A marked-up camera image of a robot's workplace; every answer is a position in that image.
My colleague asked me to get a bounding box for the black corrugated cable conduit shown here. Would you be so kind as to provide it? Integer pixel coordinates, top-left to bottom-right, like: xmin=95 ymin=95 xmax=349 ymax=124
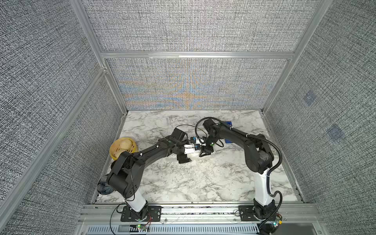
xmin=194 ymin=117 xmax=283 ymax=230

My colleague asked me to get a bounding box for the blue tape dispenser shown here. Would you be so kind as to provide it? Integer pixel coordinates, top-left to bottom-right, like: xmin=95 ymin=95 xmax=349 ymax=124
xmin=220 ymin=121 xmax=236 ymax=144

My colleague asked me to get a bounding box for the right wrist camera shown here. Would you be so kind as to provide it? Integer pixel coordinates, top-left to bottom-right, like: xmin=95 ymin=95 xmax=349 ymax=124
xmin=195 ymin=137 xmax=206 ymax=146

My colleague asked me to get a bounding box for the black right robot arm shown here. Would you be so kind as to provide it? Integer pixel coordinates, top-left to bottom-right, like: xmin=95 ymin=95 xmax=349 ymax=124
xmin=195 ymin=117 xmax=278 ymax=221

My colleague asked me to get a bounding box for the aluminium front rail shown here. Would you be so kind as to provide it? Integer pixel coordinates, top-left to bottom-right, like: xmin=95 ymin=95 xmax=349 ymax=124
xmin=74 ymin=202 xmax=330 ymax=235

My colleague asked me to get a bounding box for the white ribbed vase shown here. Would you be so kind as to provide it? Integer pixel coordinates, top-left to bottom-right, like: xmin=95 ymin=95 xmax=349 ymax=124
xmin=184 ymin=145 xmax=202 ymax=158

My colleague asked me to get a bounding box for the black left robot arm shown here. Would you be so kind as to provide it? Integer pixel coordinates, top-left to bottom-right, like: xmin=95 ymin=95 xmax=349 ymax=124
xmin=107 ymin=128 xmax=190 ymax=213

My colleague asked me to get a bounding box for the black round cup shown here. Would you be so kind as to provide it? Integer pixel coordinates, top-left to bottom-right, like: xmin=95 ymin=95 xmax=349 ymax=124
xmin=97 ymin=174 xmax=114 ymax=195

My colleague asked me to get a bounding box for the yellow bamboo steamer basket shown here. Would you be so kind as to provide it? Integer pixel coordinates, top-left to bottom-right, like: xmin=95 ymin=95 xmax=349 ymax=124
xmin=109 ymin=137 xmax=139 ymax=161

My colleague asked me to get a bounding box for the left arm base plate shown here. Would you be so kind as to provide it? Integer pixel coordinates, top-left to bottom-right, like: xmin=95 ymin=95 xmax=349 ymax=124
xmin=120 ymin=205 xmax=162 ymax=222

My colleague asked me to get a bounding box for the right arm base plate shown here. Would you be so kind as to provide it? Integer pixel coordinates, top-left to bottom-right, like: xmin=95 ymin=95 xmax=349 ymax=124
xmin=238 ymin=205 xmax=264 ymax=221

